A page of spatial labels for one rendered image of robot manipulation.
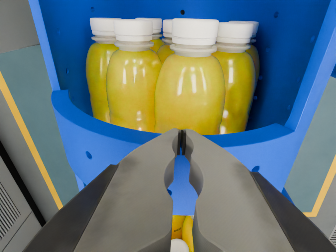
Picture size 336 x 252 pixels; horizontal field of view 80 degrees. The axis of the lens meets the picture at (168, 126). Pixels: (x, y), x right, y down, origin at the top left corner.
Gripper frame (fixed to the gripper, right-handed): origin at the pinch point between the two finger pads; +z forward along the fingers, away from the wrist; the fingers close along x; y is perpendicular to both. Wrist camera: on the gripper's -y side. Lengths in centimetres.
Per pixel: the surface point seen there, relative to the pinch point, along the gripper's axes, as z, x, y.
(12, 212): 97, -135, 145
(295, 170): 123, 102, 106
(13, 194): 106, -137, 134
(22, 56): 123, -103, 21
